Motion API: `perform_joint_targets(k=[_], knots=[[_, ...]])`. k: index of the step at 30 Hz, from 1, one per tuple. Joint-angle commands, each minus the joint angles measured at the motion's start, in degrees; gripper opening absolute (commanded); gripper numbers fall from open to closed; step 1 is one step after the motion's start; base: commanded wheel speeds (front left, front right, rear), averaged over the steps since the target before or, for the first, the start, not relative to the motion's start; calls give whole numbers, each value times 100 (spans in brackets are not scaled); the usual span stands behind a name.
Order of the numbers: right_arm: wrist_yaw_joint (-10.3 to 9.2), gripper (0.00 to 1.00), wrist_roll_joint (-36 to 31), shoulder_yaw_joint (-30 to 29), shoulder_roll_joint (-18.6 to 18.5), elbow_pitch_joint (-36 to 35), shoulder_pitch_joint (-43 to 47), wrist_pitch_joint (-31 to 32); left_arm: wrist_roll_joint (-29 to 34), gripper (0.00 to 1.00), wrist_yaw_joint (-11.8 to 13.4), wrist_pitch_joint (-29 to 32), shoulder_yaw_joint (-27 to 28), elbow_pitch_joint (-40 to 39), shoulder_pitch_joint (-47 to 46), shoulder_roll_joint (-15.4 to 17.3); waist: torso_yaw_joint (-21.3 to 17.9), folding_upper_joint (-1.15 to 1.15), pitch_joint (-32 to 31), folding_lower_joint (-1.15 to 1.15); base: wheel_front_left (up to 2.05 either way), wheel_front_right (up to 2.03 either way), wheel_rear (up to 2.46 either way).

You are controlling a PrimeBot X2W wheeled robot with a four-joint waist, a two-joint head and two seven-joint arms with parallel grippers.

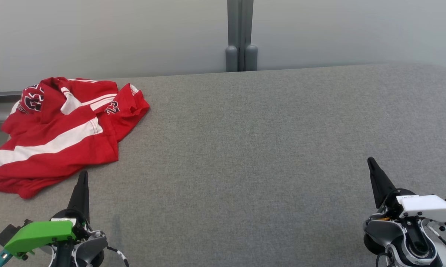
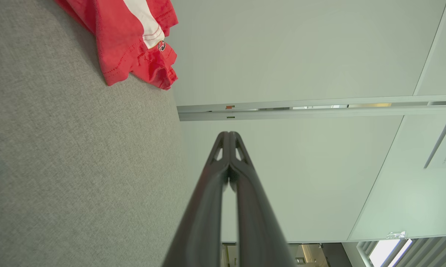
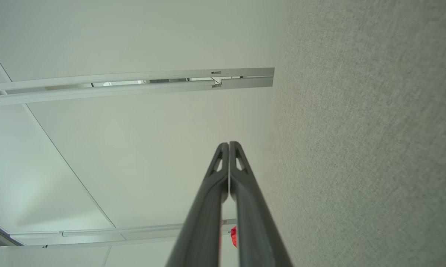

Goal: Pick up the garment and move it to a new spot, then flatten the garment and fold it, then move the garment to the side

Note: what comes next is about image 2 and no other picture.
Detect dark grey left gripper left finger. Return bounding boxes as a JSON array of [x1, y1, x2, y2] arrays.
[[162, 132, 230, 267]]

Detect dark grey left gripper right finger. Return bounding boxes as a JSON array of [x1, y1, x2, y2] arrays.
[[229, 132, 296, 267]]

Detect red basketball jersey white trim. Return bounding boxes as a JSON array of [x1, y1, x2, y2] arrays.
[[54, 0, 179, 90]]

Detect window blind slats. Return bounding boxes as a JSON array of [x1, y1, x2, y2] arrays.
[[356, 234, 446, 267]]

